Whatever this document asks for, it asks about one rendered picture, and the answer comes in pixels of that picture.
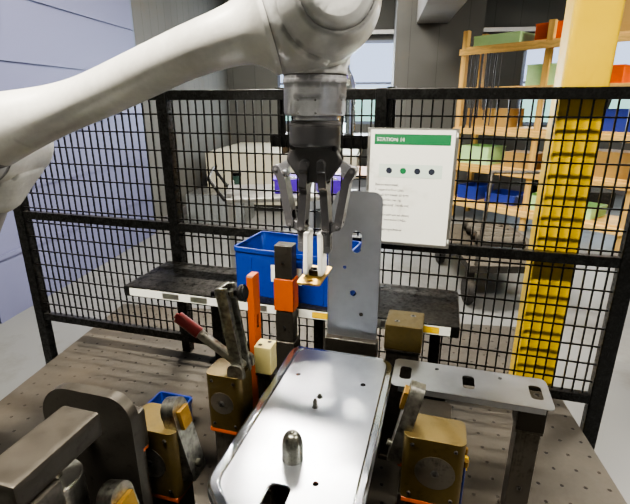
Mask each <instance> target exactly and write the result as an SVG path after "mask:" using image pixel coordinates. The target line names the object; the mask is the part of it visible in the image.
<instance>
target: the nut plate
mask: <svg viewBox="0 0 630 504"><path fill-rule="evenodd" d="M331 270H332V267H330V266H327V270H326V272H325V273H324V274H323V276H322V277H321V276H318V265H312V267H311V268H310V269H309V273H308V275H304V274H303V275H302V276H301V277H300V278H299V279H298V281H297V284H299V285H308V286H321V284H322V283H323V281H324V280H325V278H326V277H327V276H328V274H329V273H330V271H331ZM309 281H311V282H309Z"/></svg>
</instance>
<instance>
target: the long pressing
mask: <svg viewBox="0 0 630 504"><path fill-rule="evenodd" d="M297 373H300V374H301V375H300V376H297V375H296V374H297ZM392 374H393V366H392V365H391V364H390V363H389V362H388V361H386V360H384V359H382V358H378V357H371V356H364V355H358V354H351V353H344V352H337V351H330V350H324V349H317V348H309V347H304V346H298V347H295V348H293V349H292V350H291V351H290V352H289V354H288V355H287V357H286V358H285V360H284V361H283V363H282V365H281V366H280V368H279V369H278V371H277V372H276V374H275V375H274V377H273V378H272V380H271V382H270V383H269V385H268V386H267V388H266V389H265V391H264V392H263V394H262V395H261V397H260V399H259V400H258V402H257V403H256V405H255V406H254V408H253V409H252V411H251V413H250V414H249V416H248V417H247V419H246V420H245V422H244V423H243V425H242V426H241V428H240V430H239V431H238V433H237V434H236V436H235V437H234V439H233V440H232V442H231V443H230V445H229V447H228V448H227V450H226V451H225V453H224V454H223V456H222V457H221V459H220V461H219V462H218V464H217V465H216V467H215V468H214V470H213V471H212V473H211V475H210V477H209V479H208V483H207V489H208V497H209V500H210V502H211V504H262V502H263V500H264V498H265V496H266V494H267V492H268V490H269V488H270V487H271V486H273V485H277V486H282V487H286V488H287V489H288V490H289V494H288V496H287V499H286V501H285V504H366V501H367V496H368V491H369V486H370V482H371V477H372V472H373V467H374V463H375V458H376V453H377V448H378V444H379V439H380V434H381V429H382V425H383V420H384V415H385V410H386V406H387V401H388V396H389V391H390V387H391V378H392ZM361 384H365V386H361ZM319 393H320V394H322V397H323V398H322V399H318V398H317V396H318V394H319ZM314 398H316V399H317V406H318V407H319V408H318V409H313V408H312V406H313V400H314ZM290 429H294V430H297V431H298V432H299V433H300V434H301V437H302V440H303V461H302V462H301V463H300V464H299V465H296V466H288V465H286V464H285V463H283V461H282V439H283V436H284V434H285V433H286V432H287V431H288V430H290ZM313 482H318V483H319V485H318V486H313V485H312V484H313Z"/></svg>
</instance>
